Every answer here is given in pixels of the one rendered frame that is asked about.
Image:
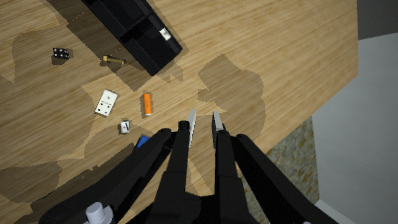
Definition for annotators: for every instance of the black rack of bins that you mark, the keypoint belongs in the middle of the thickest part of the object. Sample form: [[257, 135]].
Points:
[[151, 44]]

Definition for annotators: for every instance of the black die with white pips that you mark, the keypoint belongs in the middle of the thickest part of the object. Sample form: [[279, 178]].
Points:
[[61, 53]]

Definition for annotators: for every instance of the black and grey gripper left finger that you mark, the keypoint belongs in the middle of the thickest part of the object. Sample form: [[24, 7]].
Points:
[[108, 200]]

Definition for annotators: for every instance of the orange aa battery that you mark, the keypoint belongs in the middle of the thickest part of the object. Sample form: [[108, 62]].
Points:
[[147, 104]]

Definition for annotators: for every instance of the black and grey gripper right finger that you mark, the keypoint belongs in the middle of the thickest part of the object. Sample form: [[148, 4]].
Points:
[[278, 197]]

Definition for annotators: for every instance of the white domino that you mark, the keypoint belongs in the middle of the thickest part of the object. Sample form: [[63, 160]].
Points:
[[106, 103]]

